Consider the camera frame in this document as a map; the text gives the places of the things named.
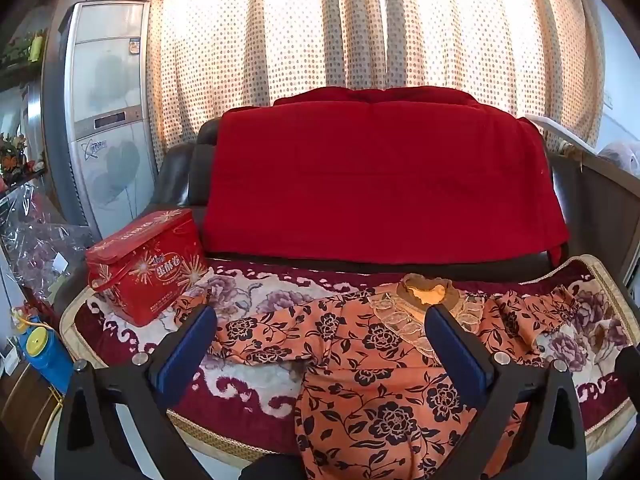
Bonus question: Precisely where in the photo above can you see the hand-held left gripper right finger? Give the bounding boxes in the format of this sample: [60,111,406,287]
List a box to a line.
[424,304,588,480]

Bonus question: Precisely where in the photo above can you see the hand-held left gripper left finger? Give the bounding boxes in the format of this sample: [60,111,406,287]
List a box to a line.
[52,304,218,480]

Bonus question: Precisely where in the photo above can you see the orange floral blouse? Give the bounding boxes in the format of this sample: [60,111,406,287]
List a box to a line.
[172,275,591,480]

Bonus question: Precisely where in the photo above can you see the red and white floral mat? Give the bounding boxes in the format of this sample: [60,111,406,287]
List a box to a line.
[60,255,640,461]

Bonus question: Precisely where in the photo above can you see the red tin box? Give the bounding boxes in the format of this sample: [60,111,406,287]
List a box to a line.
[85,208,210,327]

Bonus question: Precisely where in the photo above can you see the blue bottle with yellow cap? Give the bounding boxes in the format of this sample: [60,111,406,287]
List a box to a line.
[15,322,76,396]

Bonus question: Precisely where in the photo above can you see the dark leather sofa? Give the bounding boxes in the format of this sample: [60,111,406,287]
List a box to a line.
[150,119,640,288]

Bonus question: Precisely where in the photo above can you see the clear cellophane wrap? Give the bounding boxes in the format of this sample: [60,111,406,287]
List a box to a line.
[0,185,101,301]

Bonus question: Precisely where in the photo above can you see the red blanket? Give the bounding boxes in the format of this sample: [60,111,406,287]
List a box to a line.
[202,86,571,267]

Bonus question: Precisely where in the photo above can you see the white standing air conditioner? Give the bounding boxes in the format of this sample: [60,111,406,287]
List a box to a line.
[42,0,161,241]

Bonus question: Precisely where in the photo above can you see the white plastic bag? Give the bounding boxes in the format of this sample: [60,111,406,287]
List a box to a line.
[597,141,640,177]

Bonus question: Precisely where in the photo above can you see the artificial flower bouquet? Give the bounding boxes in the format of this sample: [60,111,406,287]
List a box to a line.
[0,132,31,181]

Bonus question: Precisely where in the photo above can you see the dotted cream curtain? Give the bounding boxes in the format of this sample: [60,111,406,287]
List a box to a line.
[145,0,608,161]

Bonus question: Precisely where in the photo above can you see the green plant on shelf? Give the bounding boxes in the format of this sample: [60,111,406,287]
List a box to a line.
[0,30,48,68]

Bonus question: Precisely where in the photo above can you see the white plastic frame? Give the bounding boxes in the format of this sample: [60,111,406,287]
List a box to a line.
[522,115,596,153]

